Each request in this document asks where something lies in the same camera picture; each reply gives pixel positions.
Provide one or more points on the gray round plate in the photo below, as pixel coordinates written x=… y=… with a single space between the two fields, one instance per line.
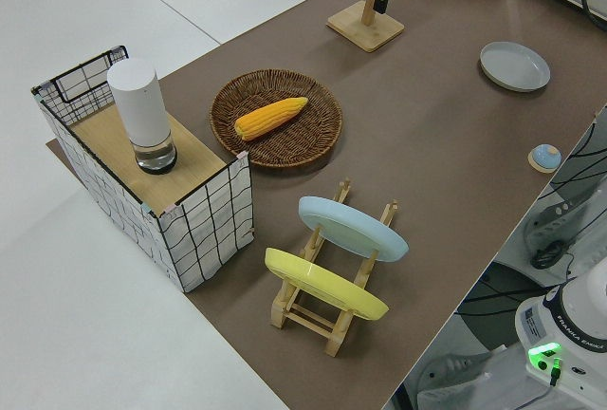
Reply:
x=514 y=66

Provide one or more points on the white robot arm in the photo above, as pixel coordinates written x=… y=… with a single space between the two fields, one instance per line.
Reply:
x=574 y=315

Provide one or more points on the light blue plate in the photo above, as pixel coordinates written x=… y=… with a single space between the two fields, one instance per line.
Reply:
x=351 y=229

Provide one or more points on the yellow plate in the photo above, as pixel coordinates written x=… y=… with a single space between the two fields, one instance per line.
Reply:
x=322 y=282

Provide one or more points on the wooden plate rack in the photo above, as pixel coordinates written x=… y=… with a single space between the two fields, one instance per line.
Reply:
x=303 y=320

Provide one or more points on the wooden mug stand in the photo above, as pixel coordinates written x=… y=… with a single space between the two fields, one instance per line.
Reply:
x=365 y=30

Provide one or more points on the brown table mat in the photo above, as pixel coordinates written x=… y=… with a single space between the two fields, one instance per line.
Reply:
x=427 y=144

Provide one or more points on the yellow corn cob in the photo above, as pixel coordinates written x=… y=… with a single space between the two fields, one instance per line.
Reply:
x=270 y=118

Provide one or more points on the brown wicker basket tray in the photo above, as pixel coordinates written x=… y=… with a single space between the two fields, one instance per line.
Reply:
x=294 y=144

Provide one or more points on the blue dome timer wooden base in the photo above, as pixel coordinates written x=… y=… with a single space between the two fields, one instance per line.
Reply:
x=545 y=156

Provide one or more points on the pink binder clip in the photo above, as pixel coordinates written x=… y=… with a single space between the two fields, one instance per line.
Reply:
x=242 y=155
x=169 y=212

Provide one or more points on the wooden shelf board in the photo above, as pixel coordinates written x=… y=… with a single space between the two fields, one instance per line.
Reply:
x=189 y=163

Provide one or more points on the white cylindrical bottle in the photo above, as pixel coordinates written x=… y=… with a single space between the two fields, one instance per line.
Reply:
x=137 y=101

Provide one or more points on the gray mount bracket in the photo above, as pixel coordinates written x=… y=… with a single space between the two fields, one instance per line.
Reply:
x=450 y=372
x=545 y=220

